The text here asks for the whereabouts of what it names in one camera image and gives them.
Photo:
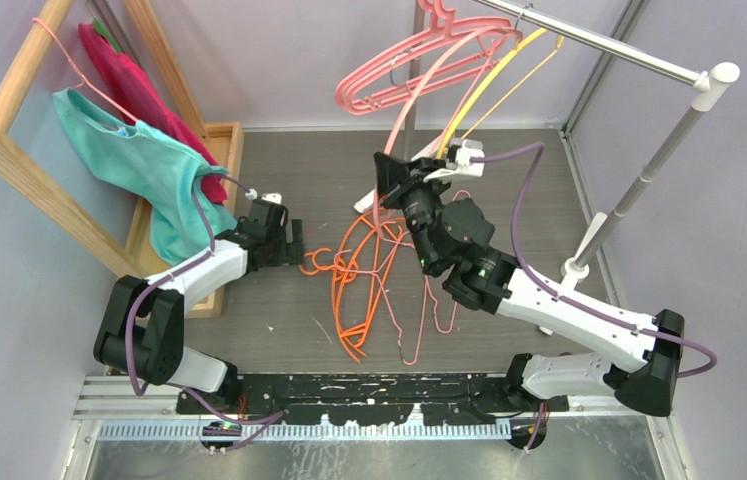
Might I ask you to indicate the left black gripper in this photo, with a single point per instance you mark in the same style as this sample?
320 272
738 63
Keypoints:
289 253

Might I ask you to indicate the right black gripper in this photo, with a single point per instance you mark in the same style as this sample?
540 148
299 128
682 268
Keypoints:
397 179

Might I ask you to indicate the yellow wire hanger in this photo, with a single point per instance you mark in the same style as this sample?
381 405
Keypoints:
482 83

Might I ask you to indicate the thick pink plastic hanger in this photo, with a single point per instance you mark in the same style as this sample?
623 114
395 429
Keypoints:
413 66

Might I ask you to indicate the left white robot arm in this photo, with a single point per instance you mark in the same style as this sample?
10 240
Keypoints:
142 329

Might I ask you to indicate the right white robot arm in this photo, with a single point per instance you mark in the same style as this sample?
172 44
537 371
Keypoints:
631 356

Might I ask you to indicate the teal mesh shirt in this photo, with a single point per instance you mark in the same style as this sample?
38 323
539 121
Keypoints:
182 220

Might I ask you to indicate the magenta shirt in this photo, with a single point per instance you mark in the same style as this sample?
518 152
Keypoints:
141 99

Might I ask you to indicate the pink hanger on wooden rack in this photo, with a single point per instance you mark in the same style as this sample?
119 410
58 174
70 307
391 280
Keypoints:
83 79

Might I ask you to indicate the orange wire hanger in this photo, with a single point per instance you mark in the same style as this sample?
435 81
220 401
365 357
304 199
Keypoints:
392 234
357 256

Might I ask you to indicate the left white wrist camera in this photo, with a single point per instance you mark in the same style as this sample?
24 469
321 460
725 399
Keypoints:
273 197

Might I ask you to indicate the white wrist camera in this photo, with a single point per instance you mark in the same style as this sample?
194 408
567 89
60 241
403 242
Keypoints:
273 197
463 161

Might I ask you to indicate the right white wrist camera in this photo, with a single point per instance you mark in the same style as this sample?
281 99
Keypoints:
463 161

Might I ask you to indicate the wooden clothes rack frame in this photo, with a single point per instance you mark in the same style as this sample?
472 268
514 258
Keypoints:
224 140

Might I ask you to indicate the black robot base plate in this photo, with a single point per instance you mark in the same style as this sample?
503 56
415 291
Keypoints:
372 407

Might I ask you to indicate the metal clothes rail stand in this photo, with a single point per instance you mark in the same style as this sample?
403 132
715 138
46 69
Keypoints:
710 86

